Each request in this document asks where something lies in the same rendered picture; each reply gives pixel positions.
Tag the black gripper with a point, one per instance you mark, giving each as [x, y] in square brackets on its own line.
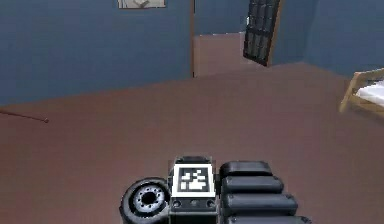
[146, 200]

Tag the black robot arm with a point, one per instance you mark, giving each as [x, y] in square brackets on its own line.
[246, 193]

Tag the thin brown rod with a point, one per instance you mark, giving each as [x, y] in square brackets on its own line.
[23, 115]

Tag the black panelled room door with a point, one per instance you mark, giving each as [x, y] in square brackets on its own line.
[260, 30]

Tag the wooden bed with white mattress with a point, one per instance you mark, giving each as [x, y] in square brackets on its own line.
[366, 93]

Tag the framed wall picture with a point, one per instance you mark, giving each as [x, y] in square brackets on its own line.
[141, 3]

